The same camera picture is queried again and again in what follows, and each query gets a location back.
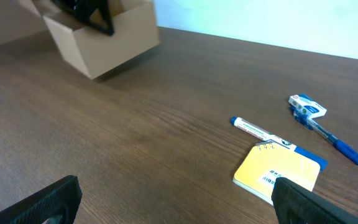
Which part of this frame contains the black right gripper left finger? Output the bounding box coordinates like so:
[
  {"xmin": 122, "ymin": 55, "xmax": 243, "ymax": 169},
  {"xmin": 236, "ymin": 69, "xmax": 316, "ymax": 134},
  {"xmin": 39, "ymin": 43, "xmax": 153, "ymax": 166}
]
[{"xmin": 0, "ymin": 175, "xmax": 82, "ymax": 224}]

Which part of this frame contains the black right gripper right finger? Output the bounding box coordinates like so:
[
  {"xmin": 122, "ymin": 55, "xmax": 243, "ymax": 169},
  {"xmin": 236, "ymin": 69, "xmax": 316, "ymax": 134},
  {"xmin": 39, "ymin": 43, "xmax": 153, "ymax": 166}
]
[{"xmin": 272, "ymin": 177, "xmax": 358, "ymax": 224}]

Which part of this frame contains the brown cardboard box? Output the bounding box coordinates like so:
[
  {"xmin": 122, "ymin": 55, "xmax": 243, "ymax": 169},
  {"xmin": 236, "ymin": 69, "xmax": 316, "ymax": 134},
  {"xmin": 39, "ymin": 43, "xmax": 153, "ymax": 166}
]
[{"xmin": 19, "ymin": 0, "xmax": 159, "ymax": 79}]

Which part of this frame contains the yellow spiral notepad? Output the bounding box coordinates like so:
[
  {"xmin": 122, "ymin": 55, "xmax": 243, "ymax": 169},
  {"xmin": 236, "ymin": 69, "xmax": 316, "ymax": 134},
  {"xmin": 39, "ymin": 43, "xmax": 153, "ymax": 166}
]
[{"xmin": 233, "ymin": 142, "xmax": 320, "ymax": 204}]

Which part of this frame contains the small white blue box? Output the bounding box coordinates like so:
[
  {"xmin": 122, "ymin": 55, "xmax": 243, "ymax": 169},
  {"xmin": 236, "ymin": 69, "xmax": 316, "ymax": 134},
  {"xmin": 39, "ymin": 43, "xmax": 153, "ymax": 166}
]
[{"xmin": 288, "ymin": 94, "xmax": 327, "ymax": 119}]

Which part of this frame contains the blue ballpoint pen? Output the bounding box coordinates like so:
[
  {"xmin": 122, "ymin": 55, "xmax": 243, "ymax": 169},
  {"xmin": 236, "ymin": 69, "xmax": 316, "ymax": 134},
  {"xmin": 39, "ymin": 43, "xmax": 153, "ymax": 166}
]
[{"xmin": 290, "ymin": 106, "xmax": 358, "ymax": 165}]

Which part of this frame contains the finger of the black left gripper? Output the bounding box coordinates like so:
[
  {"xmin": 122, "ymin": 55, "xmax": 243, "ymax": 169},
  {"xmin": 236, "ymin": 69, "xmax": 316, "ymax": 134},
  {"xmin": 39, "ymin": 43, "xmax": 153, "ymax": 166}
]
[{"xmin": 52, "ymin": 0, "xmax": 114, "ymax": 36}]

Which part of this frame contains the white blue marker pen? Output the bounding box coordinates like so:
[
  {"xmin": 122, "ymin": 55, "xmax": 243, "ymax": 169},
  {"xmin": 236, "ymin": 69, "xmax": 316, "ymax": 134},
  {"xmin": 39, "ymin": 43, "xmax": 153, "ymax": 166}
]
[{"xmin": 231, "ymin": 116, "xmax": 328, "ymax": 171}]

